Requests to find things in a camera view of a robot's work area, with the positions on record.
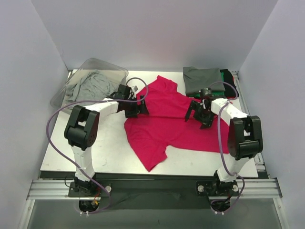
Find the pink t-shirt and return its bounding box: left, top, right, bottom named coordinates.
left=124, top=76, right=219, bottom=172

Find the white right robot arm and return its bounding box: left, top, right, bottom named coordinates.
left=128, top=94, right=263, bottom=195

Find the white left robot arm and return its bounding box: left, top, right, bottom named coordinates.
left=64, top=80, right=218, bottom=197

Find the folded green t-shirt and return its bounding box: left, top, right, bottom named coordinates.
left=190, top=71, right=226, bottom=100

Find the folded dark grey t-shirt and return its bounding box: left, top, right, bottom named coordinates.
left=183, top=66, right=224, bottom=95

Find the folded black t-shirt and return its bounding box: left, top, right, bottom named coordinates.
left=220, top=69, right=237, bottom=98

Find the crumpled light grey t-shirt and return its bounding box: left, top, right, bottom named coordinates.
left=64, top=70, right=118, bottom=104

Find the clear plastic bin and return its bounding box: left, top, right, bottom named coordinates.
left=50, top=58, right=129, bottom=108

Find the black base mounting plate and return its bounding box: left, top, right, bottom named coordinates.
left=68, top=176, right=240, bottom=213

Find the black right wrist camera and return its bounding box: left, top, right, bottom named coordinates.
left=200, top=87, right=213, bottom=100

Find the aluminium front frame rail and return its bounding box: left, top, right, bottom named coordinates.
left=27, top=179, right=283, bottom=200

